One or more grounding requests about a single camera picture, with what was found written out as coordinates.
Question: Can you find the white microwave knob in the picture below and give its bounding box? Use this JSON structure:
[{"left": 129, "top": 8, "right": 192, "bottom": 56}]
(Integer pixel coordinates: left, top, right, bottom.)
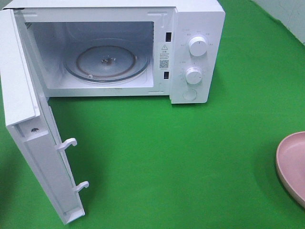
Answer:
[
  {"left": 188, "top": 36, "right": 207, "bottom": 57},
  {"left": 185, "top": 67, "right": 203, "bottom": 85}
]

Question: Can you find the white microwave oven body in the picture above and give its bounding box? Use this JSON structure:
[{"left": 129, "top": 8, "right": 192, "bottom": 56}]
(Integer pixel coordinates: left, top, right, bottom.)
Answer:
[{"left": 1, "top": 0, "right": 225, "bottom": 104}]

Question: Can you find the white microwave door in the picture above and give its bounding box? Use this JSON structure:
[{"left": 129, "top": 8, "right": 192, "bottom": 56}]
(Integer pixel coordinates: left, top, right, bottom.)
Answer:
[{"left": 0, "top": 9, "right": 89, "bottom": 224}]

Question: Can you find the glass microwave turntable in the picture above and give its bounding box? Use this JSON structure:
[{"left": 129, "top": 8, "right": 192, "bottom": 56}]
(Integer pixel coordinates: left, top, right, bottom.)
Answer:
[{"left": 64, "top": 38, "right": 153, "bottom": 83}]

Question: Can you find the green table cloth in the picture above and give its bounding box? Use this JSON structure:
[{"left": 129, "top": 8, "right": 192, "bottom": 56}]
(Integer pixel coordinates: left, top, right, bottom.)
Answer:
[{"left": 0, "top": 0, "right": 305, "bottom": 229}]

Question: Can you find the round white door release button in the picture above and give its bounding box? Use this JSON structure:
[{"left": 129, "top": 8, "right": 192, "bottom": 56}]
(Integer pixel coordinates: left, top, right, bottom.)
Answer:
[{"left": 183, "top": 89, "right": 197, "bottom": 101}]

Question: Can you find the pink round plate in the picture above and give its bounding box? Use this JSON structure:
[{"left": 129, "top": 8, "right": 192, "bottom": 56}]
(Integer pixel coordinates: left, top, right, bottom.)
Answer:
[{"left": 275, "top": 131, "right": 305, "bottom": 207}]

